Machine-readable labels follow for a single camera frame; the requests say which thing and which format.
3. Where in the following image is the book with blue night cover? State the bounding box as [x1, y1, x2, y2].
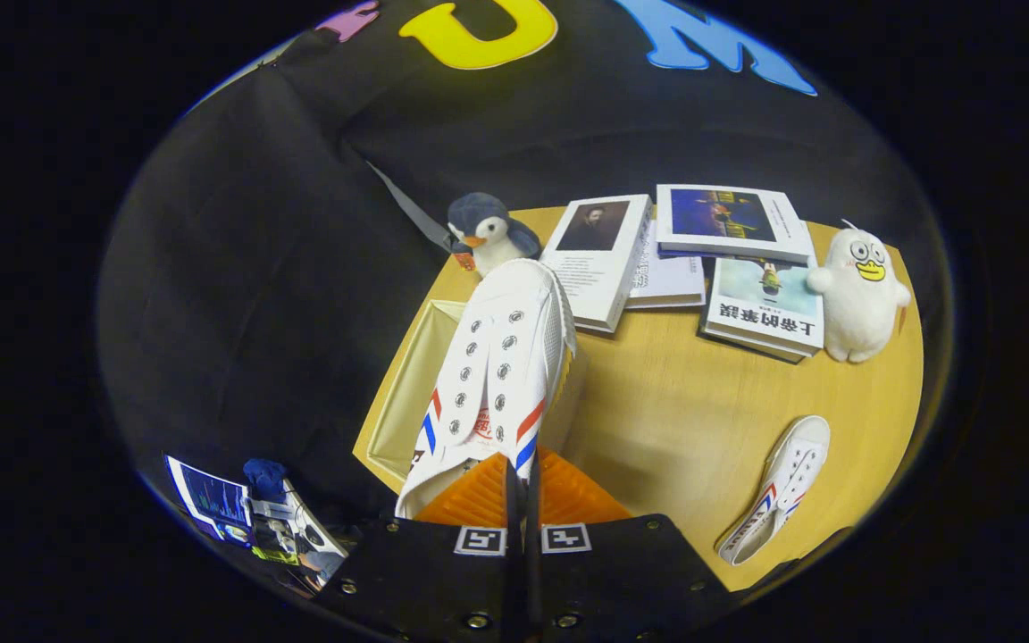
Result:
[656, 184, 815, 265]

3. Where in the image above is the plain white book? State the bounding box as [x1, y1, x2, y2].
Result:
[626, 219, 708, 311]

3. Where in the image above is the beige fabric storage box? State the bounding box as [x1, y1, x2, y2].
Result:
[365, 299, 589, 488]

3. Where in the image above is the grey webbing strap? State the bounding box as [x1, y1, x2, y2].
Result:
[367, 161, 453, 255]

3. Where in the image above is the white equipment clutter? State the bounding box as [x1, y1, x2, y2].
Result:
[251, 482, 350, 592]

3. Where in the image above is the black backdrop cloth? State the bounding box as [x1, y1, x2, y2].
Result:
[95, 0, 953, 572]

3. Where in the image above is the blue cloth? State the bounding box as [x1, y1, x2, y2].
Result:
[243, 458, 289, 501]

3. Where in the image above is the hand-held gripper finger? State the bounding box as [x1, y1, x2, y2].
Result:
[314, 451, 524, 643]
[524, 448, 737, 643]

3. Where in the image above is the white book with portrait cover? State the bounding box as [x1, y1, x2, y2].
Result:
[540, 194, 654, 335]

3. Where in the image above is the book with pale green cover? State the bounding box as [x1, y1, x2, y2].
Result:
[699, 256, 826, 364]

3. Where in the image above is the white striped canvas shoe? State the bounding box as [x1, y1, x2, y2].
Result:
[716, 415, 832, 567]
[394, 258, 580, 521]

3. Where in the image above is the grey penguin plush toy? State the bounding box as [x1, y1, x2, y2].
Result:
[447, 192, 542, 276]

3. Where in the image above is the blue chart poster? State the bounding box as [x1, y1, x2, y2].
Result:
[163, 455, 254, 544]

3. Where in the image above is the white duck plush toy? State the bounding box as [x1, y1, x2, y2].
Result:
[806, 221, 913, 364]

